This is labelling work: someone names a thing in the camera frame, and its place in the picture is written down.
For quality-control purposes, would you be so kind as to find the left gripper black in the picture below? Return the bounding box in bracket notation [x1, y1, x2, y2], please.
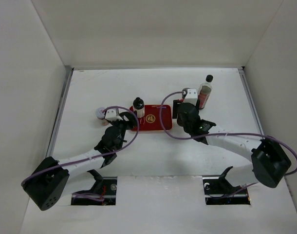
[110, 111, 137, 151]

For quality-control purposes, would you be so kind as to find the tall clear bottle black cap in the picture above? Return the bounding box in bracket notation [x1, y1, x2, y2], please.
[198, 75, 213, 110]

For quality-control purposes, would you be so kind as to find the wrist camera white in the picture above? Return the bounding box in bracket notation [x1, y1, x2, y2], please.
[182, 89, 198, 106]
[104, 108, 123, 122]

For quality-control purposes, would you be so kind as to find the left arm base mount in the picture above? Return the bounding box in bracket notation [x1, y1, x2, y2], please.
[71, 170, 118, 206]

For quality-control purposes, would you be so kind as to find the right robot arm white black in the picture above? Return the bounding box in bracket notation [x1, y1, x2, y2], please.
[174, 101, 291, 193]

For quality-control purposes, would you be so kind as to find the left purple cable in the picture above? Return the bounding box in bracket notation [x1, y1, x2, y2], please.
[21, 106, 140, 202]

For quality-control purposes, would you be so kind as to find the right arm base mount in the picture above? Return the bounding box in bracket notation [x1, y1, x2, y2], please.
[202, 166, 254, 205]

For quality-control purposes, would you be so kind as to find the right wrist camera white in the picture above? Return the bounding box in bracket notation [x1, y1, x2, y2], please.
[182, 89, 198, 106]

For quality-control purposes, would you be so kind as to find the white bottle black cap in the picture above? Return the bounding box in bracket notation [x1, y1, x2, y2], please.
[132, 97, 145, 118]

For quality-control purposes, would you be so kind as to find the red lid sauce jar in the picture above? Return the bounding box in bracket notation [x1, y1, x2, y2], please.
[177, 116, 185, 127]

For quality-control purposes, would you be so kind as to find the jar with white pink lid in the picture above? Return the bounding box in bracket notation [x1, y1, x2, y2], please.
[95, 107, 108, 126]

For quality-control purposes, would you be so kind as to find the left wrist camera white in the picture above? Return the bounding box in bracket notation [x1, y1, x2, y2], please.
[104, 108, 123, 122]

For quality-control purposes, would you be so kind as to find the red lacquer tray gold emblem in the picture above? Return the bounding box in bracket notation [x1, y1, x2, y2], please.
[139, 105, 173, 132]

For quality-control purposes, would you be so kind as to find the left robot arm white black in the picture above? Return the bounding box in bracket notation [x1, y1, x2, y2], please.
[21, 108, 139, 211]

